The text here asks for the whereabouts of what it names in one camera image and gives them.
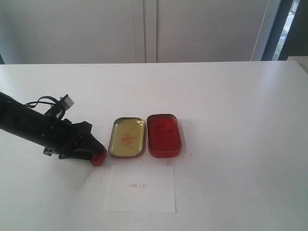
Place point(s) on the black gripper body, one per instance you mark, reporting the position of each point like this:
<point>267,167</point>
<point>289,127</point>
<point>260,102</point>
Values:
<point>64,137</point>

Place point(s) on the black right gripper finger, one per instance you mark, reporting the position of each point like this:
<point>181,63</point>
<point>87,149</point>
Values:
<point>80,155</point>

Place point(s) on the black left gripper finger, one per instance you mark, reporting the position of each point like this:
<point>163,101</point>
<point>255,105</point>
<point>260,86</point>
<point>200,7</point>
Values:
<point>89,144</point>

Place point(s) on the red stamp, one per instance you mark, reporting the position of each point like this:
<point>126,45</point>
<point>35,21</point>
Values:
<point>97,159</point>

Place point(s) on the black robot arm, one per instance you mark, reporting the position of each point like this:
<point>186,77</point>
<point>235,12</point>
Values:
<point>43,122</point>

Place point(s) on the red ink tin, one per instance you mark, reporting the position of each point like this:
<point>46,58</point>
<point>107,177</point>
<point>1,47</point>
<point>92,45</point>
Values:
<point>163,136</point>

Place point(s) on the gold tin lid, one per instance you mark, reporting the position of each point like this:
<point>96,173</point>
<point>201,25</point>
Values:
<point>127,137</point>

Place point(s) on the white paper sheet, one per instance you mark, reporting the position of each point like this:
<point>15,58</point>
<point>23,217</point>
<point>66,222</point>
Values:
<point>142,189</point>

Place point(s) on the white cabinet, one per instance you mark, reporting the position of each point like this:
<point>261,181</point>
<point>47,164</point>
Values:
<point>134,31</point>

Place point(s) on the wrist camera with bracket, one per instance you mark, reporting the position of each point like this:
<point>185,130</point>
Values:
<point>59,109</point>

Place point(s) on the dark window frame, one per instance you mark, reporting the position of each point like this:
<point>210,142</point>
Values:
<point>289,33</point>

